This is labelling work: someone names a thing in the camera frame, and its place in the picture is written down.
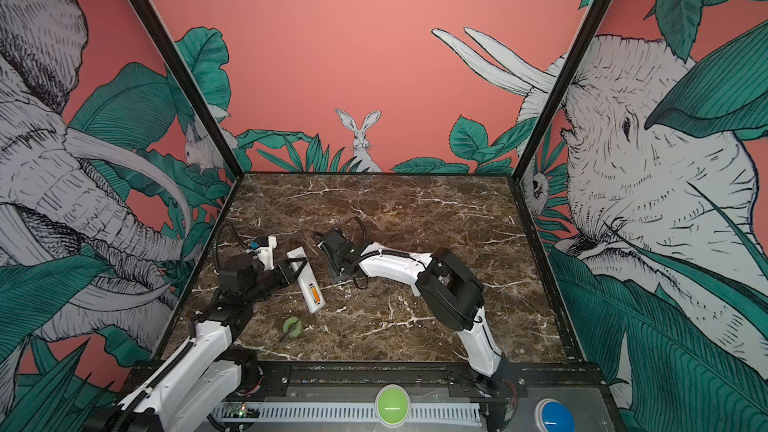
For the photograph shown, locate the orange battery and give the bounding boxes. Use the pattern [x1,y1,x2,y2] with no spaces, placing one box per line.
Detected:
[310,285,322,304]

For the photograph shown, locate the white remote control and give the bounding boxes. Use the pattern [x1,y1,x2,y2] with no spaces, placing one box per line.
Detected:
[287,247,326,314]

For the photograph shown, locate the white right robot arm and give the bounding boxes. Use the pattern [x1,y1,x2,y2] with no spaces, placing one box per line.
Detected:
[311,228,506,397]

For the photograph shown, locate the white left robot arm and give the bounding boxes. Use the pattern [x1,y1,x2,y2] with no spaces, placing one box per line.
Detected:
[80,236,309,431]

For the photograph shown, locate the green tape roll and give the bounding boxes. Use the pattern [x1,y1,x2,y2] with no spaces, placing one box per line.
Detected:
[281,317,304,340]

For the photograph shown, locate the green push button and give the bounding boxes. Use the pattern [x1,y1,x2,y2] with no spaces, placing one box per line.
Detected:
[374,384,411,428]

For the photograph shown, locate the blue push button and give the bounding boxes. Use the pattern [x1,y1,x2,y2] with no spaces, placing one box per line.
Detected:
[534,398,575,432]

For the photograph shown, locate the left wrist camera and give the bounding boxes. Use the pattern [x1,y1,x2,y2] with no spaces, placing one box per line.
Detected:
[250,236,277,270]

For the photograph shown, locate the white slotted cable duct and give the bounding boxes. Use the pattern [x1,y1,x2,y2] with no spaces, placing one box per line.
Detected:
[211,402,483,426]

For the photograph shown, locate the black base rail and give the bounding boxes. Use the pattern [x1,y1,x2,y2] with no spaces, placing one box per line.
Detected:
[246,360,608,401]

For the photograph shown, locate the black left corner post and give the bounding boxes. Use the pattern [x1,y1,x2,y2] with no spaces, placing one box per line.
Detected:
[128,0,245,181]

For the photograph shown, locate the black corner post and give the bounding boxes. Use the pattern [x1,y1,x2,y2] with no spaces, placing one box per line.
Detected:
[128,0,245,181]
[511,0,612,184]

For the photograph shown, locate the black right corner post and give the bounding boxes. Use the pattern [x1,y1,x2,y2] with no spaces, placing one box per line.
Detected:
[511,0,612,184]

